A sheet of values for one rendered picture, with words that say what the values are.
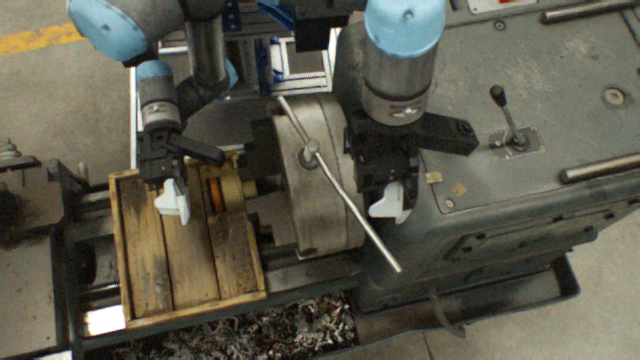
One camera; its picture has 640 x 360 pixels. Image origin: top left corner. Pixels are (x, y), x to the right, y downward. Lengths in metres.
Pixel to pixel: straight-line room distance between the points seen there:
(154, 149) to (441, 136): 0.64
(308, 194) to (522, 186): 0.36
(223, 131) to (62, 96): 0.80
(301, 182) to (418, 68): 0.43
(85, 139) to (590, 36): 1.94
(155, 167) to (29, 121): 1.56
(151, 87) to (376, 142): 0.63
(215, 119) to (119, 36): 1.29
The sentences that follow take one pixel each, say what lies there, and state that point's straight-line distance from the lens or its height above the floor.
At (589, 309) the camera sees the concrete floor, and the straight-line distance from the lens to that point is 2.39.
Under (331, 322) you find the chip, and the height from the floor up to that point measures 0.56.
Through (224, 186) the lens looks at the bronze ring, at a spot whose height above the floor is 1.12.
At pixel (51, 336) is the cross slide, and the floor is 0.97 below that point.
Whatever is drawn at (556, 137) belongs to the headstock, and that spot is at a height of 1.26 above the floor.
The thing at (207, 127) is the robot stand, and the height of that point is 0.21.
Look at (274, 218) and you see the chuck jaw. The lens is 1.05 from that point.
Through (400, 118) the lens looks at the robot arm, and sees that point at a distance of 0.62.
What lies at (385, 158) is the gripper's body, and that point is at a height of 1.48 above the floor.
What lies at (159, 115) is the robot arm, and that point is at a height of 1.11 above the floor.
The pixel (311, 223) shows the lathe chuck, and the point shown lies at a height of 1.17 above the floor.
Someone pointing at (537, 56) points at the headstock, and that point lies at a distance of 1.12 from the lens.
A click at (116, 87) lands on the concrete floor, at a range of 2.59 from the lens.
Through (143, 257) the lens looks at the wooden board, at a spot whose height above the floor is 0.89.
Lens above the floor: 2.10
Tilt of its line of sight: 68 degrees down
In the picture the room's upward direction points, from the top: 5 degrees clockwise
